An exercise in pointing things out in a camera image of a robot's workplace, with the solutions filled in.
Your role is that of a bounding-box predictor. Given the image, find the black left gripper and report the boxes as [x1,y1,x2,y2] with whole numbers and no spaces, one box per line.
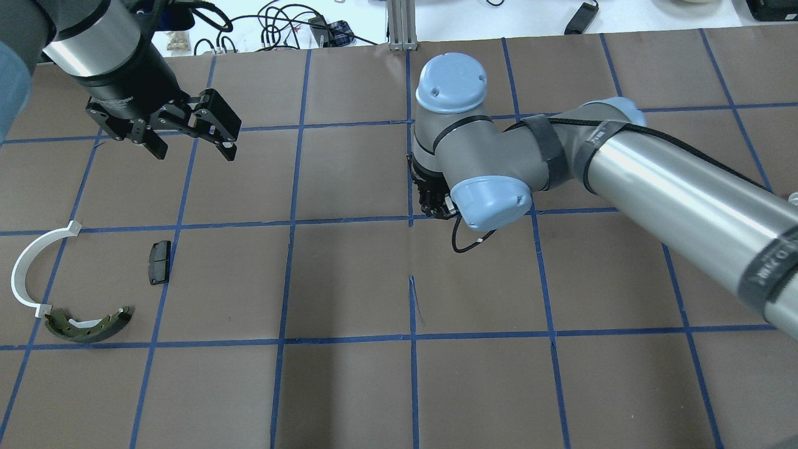
[78,37,242,162]

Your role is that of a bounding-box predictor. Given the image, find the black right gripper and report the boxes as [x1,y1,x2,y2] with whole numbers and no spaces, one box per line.
[408,154,459,221]

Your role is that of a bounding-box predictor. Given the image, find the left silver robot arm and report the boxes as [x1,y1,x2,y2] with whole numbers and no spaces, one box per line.
[1,1,242,161]

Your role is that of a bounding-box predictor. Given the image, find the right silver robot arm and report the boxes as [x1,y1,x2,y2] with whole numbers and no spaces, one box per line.
[408,53,797,337]

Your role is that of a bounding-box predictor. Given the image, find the grey brake pad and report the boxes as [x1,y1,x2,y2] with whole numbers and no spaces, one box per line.
[148,241,172,285]

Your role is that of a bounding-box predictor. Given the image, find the olive curved brake shoe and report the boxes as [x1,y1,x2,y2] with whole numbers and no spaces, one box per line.
[44,306,132,344]

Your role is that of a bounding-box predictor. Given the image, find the black power adapter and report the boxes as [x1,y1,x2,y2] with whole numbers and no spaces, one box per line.
[564,1,600,35]

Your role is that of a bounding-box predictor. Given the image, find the aluminium frame post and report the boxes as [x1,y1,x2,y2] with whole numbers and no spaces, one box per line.
[385,0,417,51]

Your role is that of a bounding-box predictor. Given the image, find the white curved plastic bracket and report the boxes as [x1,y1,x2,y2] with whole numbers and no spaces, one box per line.
[9,221,82,318]

